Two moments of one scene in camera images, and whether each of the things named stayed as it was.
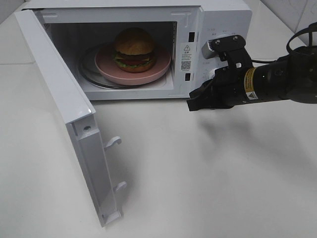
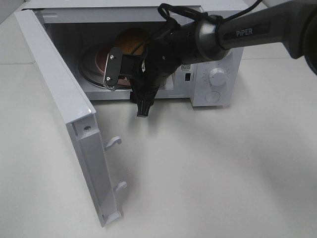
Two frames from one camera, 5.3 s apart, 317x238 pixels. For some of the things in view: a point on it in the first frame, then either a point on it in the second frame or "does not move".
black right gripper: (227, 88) to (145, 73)
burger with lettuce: (134, 50) does not move
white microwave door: (78, 110) does not move
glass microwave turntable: (88, 72) does not move
